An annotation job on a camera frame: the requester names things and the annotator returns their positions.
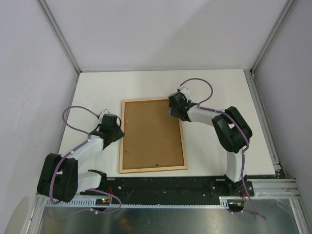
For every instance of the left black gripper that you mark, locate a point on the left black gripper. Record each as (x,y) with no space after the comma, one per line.
(120,134)

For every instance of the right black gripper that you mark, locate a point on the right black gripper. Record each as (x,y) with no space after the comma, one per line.
(172,110)

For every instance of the brown frame backing board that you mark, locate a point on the brown frame backing board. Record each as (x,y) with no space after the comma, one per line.
(148,136)

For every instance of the wooden picture frame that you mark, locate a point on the wooden picture frame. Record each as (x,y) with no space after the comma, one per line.
(121,151)

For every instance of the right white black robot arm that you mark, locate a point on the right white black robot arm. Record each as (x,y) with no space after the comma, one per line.
(232,132)

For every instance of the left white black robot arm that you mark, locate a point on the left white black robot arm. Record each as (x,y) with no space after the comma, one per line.
(60,180)

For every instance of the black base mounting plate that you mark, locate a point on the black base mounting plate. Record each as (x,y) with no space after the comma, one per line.
(149,198)

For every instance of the shiny metal floor sheet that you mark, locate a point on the shiny metal floor sheet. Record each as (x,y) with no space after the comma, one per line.
(279,220)

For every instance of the grey slotted cable duct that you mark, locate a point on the grey slotted cable duct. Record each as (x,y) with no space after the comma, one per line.
(104,202)

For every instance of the aluminium front rail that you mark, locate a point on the aluminium front rail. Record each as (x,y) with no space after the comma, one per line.
(275,189)

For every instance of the left aluminium corner post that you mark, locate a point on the left aluminium corner post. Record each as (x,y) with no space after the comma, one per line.
(58,34)

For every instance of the aluminium corner post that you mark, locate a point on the aluminium corner post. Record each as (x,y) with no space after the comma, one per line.
(58,34)
(280,21)

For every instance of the right aluminium corner post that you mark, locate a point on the right aluminium corner post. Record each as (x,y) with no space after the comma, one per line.
(280,21)

